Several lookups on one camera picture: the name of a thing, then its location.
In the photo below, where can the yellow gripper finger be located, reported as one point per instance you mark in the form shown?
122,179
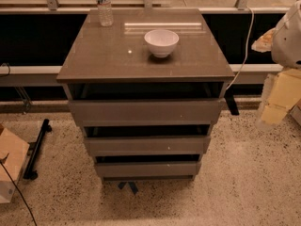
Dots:
280,94
264,42

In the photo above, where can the grey bottom drawer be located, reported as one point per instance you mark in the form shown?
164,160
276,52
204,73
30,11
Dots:
148,170

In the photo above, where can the grey drawer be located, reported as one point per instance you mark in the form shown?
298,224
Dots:
111,146
148,170
144,113

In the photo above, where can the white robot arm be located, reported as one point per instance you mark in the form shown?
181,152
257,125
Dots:
286,46

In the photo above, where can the grey drawer cabinet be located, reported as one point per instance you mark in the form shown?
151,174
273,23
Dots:
115,64

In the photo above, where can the grey top drawer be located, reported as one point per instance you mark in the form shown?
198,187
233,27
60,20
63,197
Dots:
144,113

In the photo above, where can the grey middle drawer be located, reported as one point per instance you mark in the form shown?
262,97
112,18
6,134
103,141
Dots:
111,146

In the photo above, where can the cardboard box right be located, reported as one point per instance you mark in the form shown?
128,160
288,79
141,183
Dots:
296,112

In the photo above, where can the cardboard box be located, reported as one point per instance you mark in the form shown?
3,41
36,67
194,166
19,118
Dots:
296,112
13,151

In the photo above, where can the white ceramic bowl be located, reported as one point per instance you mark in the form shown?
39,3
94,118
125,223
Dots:
161,42

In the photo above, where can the clear plastic water bottle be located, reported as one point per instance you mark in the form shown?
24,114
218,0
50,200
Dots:
105,12

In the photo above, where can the blue tape cross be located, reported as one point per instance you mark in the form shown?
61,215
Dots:
131,185

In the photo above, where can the black stand bar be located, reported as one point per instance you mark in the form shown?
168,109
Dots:
33,151

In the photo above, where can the cardboard box left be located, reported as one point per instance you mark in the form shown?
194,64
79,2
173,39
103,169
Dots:
13,151

